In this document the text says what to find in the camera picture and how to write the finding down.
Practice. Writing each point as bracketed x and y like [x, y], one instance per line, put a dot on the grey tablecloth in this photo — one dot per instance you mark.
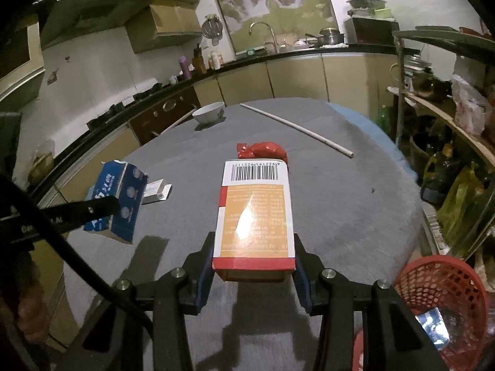
[328, 208]

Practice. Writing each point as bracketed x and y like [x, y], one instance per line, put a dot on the pink thermos bottle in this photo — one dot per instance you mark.
[185, 68]

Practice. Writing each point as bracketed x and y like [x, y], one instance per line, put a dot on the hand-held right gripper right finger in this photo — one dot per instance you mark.
[302, 288]

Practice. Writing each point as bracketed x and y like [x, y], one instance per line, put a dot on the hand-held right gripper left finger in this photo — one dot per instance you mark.
[203, 278]

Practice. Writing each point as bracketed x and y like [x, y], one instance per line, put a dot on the dark built-in oven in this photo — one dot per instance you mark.
[166, 110]

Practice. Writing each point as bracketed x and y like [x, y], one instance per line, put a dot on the beige glass-door wall cabinet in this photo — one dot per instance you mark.
[19, 65]

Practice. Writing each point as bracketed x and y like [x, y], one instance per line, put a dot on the small white box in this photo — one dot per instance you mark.
[156, 193]

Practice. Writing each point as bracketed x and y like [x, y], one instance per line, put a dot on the range hood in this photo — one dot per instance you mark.
[108, 4]

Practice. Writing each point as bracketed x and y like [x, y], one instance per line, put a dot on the cooking oil bottle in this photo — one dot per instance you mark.
[437, 174]

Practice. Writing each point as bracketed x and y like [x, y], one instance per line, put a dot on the yellow plastic bag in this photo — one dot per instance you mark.
[462, 205]

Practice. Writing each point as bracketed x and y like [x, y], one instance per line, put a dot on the stacked basins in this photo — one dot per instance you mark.
[369, 7]

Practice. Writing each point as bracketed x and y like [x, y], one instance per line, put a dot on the green plastic bottle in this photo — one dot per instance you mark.
[383, 123]

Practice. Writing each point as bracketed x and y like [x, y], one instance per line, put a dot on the clear bag of food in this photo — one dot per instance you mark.
[40, 162]

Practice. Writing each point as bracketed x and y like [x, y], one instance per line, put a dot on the orange and red box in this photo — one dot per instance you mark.
[255, 216]

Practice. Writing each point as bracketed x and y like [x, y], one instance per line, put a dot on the black gas stove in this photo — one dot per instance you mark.
[120, 106]

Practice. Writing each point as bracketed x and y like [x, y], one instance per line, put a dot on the person's left hand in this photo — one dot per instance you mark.
[34, 309]

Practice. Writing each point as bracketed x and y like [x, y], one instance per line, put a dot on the steel cooking pot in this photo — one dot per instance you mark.
[328, 38]

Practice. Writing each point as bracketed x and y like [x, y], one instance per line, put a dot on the blue under cloth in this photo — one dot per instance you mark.
[379, 135]

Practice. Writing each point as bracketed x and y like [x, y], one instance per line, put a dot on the knife block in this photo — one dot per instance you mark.
[199, 62]

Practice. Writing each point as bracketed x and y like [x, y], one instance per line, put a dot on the hanging metal strainer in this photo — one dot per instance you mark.
[212, 29]

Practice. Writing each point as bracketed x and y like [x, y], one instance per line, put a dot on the beige kitchen base cabinets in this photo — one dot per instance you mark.
[301, 77]

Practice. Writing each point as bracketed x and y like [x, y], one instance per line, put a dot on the white ceramic bowl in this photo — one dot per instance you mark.
[209, 113]

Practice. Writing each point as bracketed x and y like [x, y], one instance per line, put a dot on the red plastic bag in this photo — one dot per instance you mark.
[265, 150]

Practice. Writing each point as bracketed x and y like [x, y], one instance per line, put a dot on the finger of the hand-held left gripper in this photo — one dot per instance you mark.
[92, 210]

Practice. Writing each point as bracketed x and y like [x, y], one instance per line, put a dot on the seasoning bottles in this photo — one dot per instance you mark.
[215, 60]

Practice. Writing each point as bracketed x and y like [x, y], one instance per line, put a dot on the waterfall wall poster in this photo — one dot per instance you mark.
[270, 0]

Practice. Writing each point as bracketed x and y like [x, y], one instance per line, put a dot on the white plastic bag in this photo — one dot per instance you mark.
[470, 108]

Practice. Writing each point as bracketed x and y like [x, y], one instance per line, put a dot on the blue cardboard box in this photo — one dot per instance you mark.
[125, 189]

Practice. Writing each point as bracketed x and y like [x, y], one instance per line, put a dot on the long white rod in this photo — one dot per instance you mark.
[297, 127]

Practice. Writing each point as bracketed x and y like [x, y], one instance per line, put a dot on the red plastic basket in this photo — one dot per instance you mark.
[444, 282]

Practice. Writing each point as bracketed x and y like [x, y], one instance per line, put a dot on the microwave oven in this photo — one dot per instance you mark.
[371, 31]

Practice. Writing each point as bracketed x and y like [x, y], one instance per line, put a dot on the metal storage rack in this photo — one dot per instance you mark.
[444, 104]

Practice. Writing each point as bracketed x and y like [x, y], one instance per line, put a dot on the steel kitchen faucet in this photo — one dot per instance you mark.
[270, 33]

